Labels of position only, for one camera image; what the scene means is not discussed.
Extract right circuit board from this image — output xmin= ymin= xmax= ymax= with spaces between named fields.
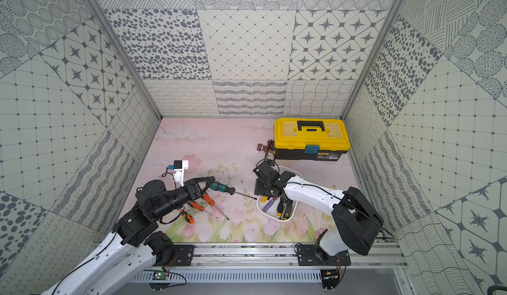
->
xmin=320 ymin=270 xmax=341 ymax=292

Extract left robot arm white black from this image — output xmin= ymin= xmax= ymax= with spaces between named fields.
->
xmin=45 ymin=176 xmax=215 ymax=294

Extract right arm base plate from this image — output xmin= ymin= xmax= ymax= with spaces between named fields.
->
xmin=294 ymin=243 xmax=351 ymax=267

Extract yellow handled pliers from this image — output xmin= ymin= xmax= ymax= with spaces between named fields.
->
xmin=265 ymin=139 xmax=275 ymax=161

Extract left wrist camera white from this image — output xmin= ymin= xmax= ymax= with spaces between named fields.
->
xmin=166 ymin=160 xmax=189 ymax=188

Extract white plastic storage box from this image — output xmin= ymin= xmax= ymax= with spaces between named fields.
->
xmin=256 ymin=166 xmax=304 ymax=222

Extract medium orange black screwdriver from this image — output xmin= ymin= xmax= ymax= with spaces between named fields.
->
xmin=188 ymin=201 xmax=217 ymax=218

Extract aluminium rail frame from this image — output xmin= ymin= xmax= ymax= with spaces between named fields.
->
xmin=168 ymin=241 xmax=408 ymax=270

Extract green black handle screwdriver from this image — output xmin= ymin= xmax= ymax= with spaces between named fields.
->
xmin=209 ymin=182 xmax=257 ymax=200

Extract white slotted cable duct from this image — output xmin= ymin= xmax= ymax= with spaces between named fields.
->
xmin=129 ymin=269 xmax=321 ymax=283

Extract small orange black screwdriver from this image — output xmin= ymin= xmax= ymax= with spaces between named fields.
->
xmin=180 ymin=209 xmax=194 ymax=225

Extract black yellow-dotted brown-shaft screwdriver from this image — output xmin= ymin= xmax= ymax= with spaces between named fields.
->
xmin=279 ymin=199 xmax=293 ymax=221

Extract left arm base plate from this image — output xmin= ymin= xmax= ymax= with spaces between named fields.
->
xmin=157 ymin=244 xmax=195 ymax=268

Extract circuit board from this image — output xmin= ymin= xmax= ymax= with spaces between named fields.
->
xmin=320 ymin=270 xmax=341 ymax=292
xmin=149 ymin=271 xmax=170 ymax=291

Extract yellow black toolbox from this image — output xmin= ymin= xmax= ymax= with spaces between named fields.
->
xmin=273 ymin=118 xmax=351 ymax=162

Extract blue transparent handle screwdriver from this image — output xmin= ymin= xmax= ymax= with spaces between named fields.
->
xmin=262 ymin=197 xmax=277 ymax=213

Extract left circuit board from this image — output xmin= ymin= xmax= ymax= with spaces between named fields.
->
xmin=149 ymin=271 xmax=170 ymax=291

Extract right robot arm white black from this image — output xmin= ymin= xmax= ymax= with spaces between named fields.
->
xmin=253 ymin=160 xmax=384 ymax=256

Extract large orange black screwdriver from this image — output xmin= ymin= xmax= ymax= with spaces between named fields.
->
xmin=203 ymin=193 xmax=229 ymax=221

